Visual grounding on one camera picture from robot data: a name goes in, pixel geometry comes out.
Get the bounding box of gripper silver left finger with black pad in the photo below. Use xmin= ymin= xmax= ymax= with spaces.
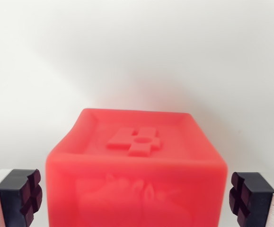
xmin=0 ymin=168 xmax=43 ymax=227

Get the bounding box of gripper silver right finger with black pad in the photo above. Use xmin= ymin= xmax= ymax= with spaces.
xmin=228 ymin=172 xmax=274 ymax=227

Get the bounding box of red soft embossed cube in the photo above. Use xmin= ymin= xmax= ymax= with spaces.
xmin=44 ymin=108 xmax=228 ymax=227

